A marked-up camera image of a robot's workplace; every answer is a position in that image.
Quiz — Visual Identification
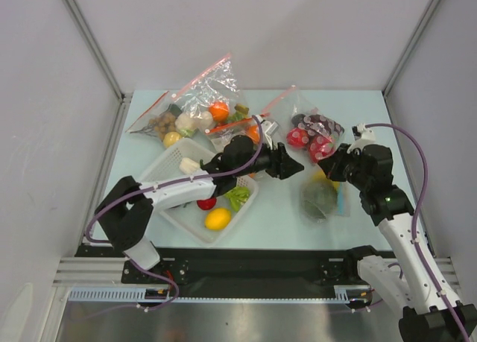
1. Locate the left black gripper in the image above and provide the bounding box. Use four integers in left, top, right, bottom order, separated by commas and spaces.
234, 136, 303, 181

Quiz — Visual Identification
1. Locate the blue zip clear bag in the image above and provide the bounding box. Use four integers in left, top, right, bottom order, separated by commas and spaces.
299, 169, 350, 223

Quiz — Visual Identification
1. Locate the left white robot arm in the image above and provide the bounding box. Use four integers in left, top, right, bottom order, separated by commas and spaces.
92, 135, 304, 282

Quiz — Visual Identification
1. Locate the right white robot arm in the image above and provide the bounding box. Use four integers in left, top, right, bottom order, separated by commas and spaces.
318, 144, 476, 341

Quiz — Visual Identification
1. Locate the red spotted fake strawberry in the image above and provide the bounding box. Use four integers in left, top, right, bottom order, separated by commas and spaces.
286, 127, 309, 148

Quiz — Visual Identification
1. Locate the red zip bag with strawberries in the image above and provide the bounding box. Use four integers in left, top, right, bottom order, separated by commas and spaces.
262, 85, 344, 161

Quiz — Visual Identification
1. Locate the orange fake tangerine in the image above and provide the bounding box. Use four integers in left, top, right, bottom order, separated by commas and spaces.
245, 125, 260, 145

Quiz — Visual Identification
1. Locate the red zip bag with oranges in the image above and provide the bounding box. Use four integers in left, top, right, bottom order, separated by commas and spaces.
205, 114, 274, 152

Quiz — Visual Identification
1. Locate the orange fake orange in bag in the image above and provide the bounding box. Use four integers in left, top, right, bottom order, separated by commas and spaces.
209, 101, 230, 122

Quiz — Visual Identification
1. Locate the red fake tomato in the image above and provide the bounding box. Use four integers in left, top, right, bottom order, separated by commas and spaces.
197, 197, 217, 211

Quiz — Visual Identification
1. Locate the large crinkled red zip bag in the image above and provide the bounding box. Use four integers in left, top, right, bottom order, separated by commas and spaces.
173, 54, 250, 129

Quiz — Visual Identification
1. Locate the yellow fake lemon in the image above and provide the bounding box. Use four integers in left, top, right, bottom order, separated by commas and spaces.
204, 208, 232, 231

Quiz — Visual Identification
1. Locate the white fake green onion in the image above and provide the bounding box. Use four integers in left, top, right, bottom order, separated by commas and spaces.
179, 157, 200, 175

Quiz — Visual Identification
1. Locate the white fake cauliflower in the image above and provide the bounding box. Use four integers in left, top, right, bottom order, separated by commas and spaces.
175, 112, 215, 130

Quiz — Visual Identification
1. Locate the yellow fake egg fruit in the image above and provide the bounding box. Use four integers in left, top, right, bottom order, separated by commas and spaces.
162, 132, 183, 148

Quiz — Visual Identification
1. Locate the small bag with brown grapes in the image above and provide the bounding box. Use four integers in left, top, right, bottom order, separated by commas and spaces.
126, 91, 183, 142

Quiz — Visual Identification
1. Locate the white plastic basket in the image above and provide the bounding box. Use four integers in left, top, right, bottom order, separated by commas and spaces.
139, 139, 259, 247

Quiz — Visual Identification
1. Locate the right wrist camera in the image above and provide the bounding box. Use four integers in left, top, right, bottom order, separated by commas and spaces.
348, 124, 376, 153

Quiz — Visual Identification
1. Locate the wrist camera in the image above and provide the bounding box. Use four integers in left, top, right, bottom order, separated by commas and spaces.
260, 119, 278, 148
348, 124, 376, 153

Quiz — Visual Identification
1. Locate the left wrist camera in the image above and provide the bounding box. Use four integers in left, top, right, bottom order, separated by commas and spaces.
260, 119, 278, 148

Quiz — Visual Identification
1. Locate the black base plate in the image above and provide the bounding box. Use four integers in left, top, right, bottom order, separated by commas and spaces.
76, 246, 374, 293

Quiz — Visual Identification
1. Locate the white slotted cable duct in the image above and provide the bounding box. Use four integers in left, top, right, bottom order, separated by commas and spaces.
69, 285, 379, 304

